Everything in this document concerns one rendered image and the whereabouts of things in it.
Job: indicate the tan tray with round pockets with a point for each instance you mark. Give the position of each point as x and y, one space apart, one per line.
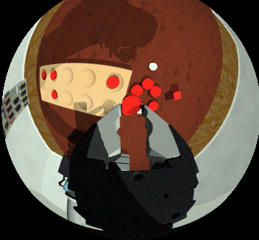
83 87

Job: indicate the white flat disc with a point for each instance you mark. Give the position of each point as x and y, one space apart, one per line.
153 66

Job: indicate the red cube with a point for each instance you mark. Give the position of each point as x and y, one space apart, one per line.
175 94

